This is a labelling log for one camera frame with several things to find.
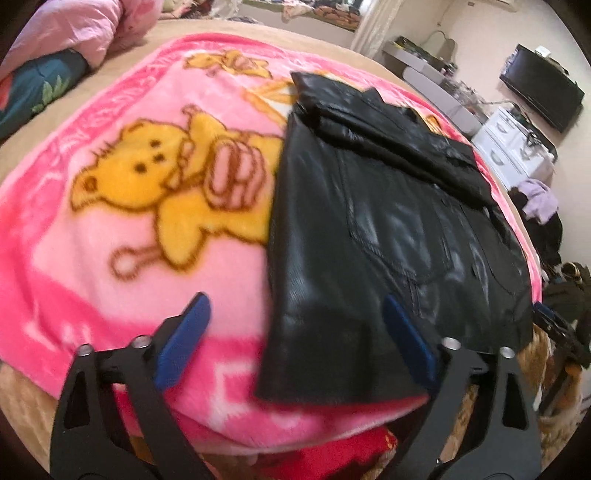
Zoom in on clothes on window sill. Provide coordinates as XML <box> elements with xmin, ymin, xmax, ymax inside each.
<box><xmin>240</xmin><ymin>0</ymin><xmax>370</xmax><ymax>29</ymax></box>

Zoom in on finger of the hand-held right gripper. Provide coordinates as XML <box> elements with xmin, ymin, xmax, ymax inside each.
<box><xmin>538</xmin><ymin>360</ymin><xmax>585</xmax><ymax>416</ymax></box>
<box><xmin>531</xmin><ymin>302</ymin><xmax>591</xmax><ymax>366</ymax></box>

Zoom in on light purple garment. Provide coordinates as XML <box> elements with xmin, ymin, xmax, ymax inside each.
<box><xmin>517</xmin><ymin>180</ymin><xmax>561</xmax><ymax>224</ymax></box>

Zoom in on pink duvet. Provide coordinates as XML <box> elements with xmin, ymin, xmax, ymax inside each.
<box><xmin>0</xmin><ymin>0</ymin><xmax>162</xmax><ymax>79</ymax></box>

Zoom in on red cloth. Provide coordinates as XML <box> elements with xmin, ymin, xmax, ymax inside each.
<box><xmin>277</xmin><ymin>427</ymin><xmax>398</xmax><ymax>480</ymax></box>

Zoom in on wavy edge mirror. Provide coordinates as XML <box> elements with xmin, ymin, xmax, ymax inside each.
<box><xmin>427</xmin><ymin>30</ymin><xmax>458</xmax><ymax>61</ymax></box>

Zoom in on white curtain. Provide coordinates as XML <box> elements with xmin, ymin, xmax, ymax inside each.
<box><xmin>351</xmin><ymin>0</ymin><xmax>393</xmax><ymax>58</ymax></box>

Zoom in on grey white dressing table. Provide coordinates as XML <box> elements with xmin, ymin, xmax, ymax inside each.
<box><xmin>381</xmin><ymin>37</ymin><xmax>485</xmax><ymax>134</ymax></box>

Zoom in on pink bear print blanket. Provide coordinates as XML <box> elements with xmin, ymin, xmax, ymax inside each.
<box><xmin>0</xmin><ymin>32</ymin><xmax>541</xmax><ymax>462</ymax></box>

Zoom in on white drawer cabinet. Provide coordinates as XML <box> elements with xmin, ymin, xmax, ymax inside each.
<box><xmin>471</xmin><ymin>108</ymin><xmax>557</xmax><ymax>190</ymax></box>

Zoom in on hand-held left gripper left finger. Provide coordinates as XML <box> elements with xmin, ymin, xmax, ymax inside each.
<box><xmin>50</xmin><ymin>292</ymin><xmax>227</xmax><ymax>480</ymax></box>

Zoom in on black leather jacket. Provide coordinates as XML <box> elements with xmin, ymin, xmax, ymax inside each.
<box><xmin>256</xmin><ymin>71</ymin><xmax>536</xmax><ymax>407</ymax></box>

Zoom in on dark floral pillow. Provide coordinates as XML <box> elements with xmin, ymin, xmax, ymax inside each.
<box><xmin>0</xmin><ymin>48</ymin><xmax>90</xmax><ymax>139</ymax></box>

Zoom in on black flat television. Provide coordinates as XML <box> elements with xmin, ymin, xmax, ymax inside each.
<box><xmin>501</xmin><ymin>44</ymin><xmax>585</xmax><ymax>134</ymax></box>

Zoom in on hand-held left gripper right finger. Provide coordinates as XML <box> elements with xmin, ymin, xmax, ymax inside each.
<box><xmin>382</xmin><ymin>294</ymin><xmax>542</xmax><ymax>480</ymax></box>

